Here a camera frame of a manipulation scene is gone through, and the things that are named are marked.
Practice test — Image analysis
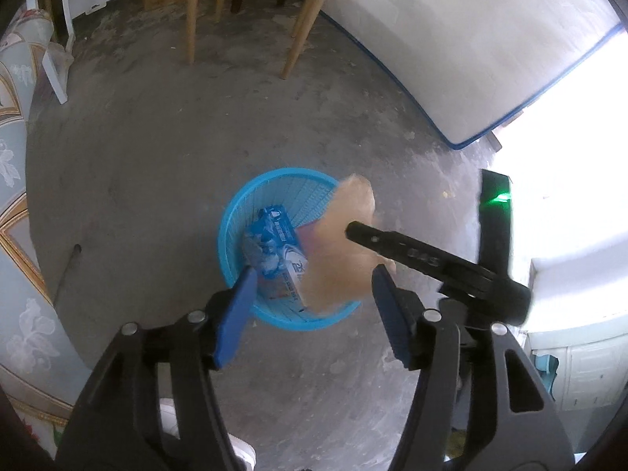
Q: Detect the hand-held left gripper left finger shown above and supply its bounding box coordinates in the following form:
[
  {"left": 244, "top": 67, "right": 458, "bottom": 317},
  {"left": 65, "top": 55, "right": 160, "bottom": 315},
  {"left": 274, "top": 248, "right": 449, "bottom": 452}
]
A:
[{"left": 56, "top": 266, "right": 259, "bottom": 471}]

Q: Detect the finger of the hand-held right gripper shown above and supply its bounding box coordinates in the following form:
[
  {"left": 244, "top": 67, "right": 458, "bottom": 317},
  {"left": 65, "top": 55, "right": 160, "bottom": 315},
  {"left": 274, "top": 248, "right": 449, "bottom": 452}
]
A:
[{"left": 346, "top": 221, "right": 496, "bottom": 298}]

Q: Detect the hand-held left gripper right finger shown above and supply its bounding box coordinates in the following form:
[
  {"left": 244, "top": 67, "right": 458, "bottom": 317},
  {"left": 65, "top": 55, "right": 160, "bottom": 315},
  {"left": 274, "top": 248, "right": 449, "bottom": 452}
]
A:
[{"left": 371, "top": 264, "right": 572, "bottom": 471}]

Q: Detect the beige paper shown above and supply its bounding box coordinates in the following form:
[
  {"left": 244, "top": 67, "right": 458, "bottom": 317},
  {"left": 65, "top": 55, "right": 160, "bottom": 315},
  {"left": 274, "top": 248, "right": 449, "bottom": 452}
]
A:
[{"left": 299, "top": 174, "right": 397, "bottom": 315}]

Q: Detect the blue plastic mesh basket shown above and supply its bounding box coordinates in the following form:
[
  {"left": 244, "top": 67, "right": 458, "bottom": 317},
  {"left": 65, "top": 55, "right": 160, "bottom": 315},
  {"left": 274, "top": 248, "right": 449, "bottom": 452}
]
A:
[{"left": 218, "top": 168, "right": 364, "bottom": 330}]

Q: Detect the blue and white carton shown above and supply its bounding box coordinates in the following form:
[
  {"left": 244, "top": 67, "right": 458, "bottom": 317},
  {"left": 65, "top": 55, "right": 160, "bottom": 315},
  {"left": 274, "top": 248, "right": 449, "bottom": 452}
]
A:
[{"left": 243, "top": 205, "right": 315, "bottom": 312}]

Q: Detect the white cabinet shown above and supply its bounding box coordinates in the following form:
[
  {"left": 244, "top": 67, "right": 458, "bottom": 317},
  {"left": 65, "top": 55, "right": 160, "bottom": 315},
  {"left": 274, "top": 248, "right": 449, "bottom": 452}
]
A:
[{"left": 527, "top": 255, "right": 628, "bottom": 413}]

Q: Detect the white mattress with blue edge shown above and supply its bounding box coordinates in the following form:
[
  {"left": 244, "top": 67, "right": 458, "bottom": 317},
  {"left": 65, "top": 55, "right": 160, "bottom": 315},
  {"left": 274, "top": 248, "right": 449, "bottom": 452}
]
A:
[{"left": 289, "top": 0, "right": 628, "bottom": 150}]

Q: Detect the patterned grey panel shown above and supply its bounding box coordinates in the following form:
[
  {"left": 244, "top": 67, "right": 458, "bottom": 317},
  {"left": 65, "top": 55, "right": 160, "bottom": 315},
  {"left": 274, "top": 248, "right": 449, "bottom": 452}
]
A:
[{"left": 0, "top": 10, "right": 94, "bottom": 427}]

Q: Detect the wooden chair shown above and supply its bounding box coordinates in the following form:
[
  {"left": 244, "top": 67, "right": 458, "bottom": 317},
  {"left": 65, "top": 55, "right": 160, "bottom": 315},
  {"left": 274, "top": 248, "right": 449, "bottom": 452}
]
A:
[{"left": 186, "top": 0, "right": 341, "bottom": 80}]

